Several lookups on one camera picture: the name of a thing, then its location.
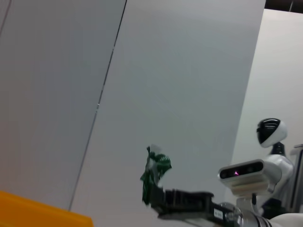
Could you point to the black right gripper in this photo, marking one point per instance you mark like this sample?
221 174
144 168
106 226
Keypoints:
198 205

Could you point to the yellow plastic bin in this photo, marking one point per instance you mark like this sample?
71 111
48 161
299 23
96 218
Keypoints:
42 210

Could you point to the grey metal frame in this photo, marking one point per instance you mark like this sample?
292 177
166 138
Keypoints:
298 151

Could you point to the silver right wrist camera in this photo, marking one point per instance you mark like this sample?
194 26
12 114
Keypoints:
243 175

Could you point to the green plastic wrapper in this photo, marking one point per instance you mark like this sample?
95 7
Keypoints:
157 168

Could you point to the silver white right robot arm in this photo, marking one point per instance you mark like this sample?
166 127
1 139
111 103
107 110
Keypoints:
255 218

